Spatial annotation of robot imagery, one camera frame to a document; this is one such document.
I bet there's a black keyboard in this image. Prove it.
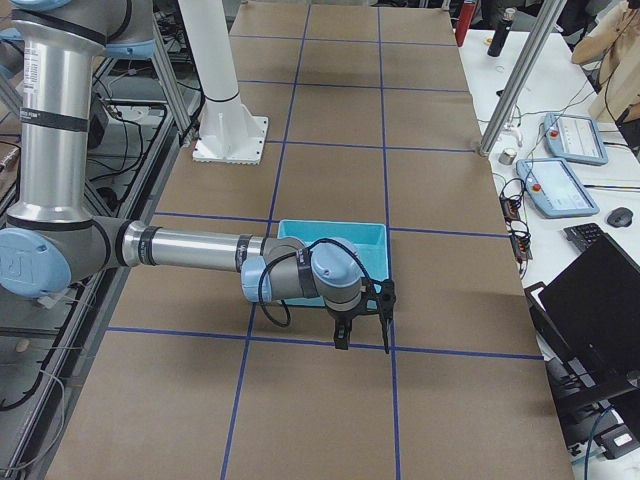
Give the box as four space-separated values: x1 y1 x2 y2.
563 223 605 253

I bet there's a small silver metal cylinder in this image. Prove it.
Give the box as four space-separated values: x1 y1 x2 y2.
498 148 518 165

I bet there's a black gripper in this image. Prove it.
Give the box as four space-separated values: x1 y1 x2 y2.
324 279 396 354

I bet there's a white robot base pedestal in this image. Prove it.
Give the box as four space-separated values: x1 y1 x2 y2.
179 0 269 165

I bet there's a near teach pendant tablet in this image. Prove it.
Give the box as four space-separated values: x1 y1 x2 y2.
515 158 600 219

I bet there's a light blue plastic bin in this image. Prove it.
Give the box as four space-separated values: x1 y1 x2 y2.
276 219 392 309

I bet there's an aluminium frame post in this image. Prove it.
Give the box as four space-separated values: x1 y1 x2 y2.
478 0 567 157

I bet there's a teach pendant tablet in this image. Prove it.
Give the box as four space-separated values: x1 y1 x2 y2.
515 158 600 219
543 112 609 166

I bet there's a black bottle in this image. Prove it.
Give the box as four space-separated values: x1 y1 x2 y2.
487 7 516 57

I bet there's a far teach pendant tablet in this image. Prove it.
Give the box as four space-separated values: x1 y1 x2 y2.
543 112 609 166

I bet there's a black power strip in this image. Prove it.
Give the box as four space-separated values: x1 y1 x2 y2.
500 198 532 264

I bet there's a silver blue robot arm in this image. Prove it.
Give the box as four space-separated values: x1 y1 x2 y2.
1 1 396 350

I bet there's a red cylinder tube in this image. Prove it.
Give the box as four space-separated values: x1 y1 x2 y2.
456 0 477 34

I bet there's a black laptop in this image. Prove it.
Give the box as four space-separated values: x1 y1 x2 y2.
537 234 639 416

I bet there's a black computer mouse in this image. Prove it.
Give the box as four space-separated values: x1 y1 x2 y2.
606 207 634 228

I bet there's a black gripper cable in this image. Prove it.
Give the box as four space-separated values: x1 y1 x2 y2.
258 238 376 328

